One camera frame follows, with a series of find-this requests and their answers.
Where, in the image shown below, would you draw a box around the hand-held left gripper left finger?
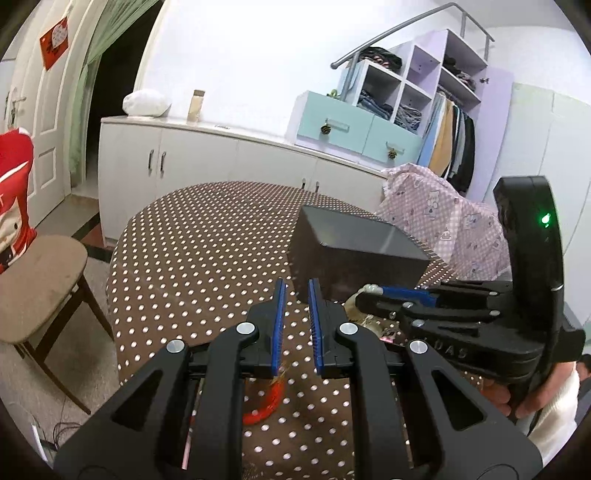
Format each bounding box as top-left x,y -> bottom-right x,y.
54,278 -> 288,480

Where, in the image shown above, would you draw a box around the person's right forearm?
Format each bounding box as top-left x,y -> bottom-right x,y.
529,360 -> 580,464

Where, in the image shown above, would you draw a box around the brown polka-dot tablecloth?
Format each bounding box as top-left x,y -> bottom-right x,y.
105,181 -> 509,480

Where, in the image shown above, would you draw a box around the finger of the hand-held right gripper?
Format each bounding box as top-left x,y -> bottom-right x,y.
381,279 -> 513,309
355,293 -> 512,371

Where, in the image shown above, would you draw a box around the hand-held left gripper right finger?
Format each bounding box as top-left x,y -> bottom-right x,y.
308,278 -> 543,480

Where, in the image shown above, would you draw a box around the turquoise drawer unit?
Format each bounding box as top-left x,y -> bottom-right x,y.
287,90 -> 423,164

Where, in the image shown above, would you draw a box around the dark clothes pile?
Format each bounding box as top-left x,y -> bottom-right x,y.
443,55 -> 481,93

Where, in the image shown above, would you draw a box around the metal door handle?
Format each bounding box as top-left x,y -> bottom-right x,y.
7,88 -> 26,127

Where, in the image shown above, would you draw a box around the folded grey jeans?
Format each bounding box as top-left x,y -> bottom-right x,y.
394,105 -> 423,134

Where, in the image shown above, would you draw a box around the wooden chair with cushion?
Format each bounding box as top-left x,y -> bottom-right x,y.
0,234 -> 116,416

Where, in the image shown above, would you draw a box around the grey metal rail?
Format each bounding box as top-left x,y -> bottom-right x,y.
331,2 -> 495,71

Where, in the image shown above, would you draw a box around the dark folded clothes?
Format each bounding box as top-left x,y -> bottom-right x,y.
355,46 -> 403,70

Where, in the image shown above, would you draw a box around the white bag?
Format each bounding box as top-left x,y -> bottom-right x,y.
122,89 -> 172,117

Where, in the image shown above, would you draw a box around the grey metal tin box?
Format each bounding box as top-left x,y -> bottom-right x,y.
287,205 -> 431,303

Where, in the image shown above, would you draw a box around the black floor cables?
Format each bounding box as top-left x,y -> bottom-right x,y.
30,413 -> 88,450

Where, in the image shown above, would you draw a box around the pile of mixed jewelry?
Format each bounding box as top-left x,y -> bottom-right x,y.
344,284 -> 402,342

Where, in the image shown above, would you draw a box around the white low cabinet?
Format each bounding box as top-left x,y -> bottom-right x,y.
99,115 -> 393,241

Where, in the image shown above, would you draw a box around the red bangle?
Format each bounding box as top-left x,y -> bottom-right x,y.
242,369 -> 288,428

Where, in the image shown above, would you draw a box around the green curtain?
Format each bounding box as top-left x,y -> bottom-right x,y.
69,0 -> 164,188

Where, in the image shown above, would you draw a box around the person's right hand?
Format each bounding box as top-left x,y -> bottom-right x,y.
480,376 -> 551,421

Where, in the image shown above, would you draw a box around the purple open shelf unit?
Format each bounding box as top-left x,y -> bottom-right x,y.
337,28 -> 514,204

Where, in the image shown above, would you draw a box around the beige bottle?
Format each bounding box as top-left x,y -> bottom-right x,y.
187,89 -> 206,124

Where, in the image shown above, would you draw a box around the red and white garment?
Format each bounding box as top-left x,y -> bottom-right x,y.
0,129 -> 40,275

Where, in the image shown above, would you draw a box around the pink checked cartoon cloth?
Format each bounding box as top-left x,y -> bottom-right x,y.
376,162 -> 511,282

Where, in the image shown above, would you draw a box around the row of hanging clothes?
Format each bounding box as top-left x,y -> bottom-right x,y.
418,90 -> 476,192

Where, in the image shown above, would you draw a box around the white panel door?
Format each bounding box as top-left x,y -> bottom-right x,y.
9,0 -> 100,227

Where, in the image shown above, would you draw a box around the folded blue jeans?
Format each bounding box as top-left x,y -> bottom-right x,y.
356,90 -> 394,121

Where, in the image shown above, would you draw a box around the red diamond door decoration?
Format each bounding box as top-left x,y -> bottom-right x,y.
39,8 -> 70,71

